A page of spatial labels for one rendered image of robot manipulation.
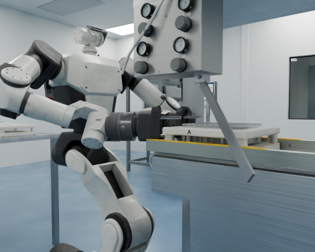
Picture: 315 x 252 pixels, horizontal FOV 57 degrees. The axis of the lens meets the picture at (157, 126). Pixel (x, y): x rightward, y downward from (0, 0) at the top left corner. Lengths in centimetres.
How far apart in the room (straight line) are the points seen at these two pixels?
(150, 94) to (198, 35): 71
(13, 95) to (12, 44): 531
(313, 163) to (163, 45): 43
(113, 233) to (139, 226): 10
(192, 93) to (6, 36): 531
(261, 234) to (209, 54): 44
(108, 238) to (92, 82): 59
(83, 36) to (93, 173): 54
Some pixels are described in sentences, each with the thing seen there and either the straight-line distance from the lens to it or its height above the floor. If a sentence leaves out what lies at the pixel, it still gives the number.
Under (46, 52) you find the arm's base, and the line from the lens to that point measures 115.
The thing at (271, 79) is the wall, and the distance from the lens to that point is 591.
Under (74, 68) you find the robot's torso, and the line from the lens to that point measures 116.
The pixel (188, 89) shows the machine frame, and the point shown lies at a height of 109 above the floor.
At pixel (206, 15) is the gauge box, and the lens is 74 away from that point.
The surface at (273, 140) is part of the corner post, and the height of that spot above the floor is 92.
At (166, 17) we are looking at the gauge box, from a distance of 78.
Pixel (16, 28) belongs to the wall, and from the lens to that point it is 629.
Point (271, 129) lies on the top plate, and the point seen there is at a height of 96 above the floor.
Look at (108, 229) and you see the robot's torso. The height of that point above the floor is 59.
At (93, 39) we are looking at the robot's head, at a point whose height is 131.
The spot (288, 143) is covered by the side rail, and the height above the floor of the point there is 92.
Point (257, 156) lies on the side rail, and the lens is 66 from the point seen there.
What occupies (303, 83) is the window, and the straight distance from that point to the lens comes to 590.
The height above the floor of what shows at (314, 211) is 82.
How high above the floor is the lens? 101
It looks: 3 degrees down
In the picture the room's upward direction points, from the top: straight up
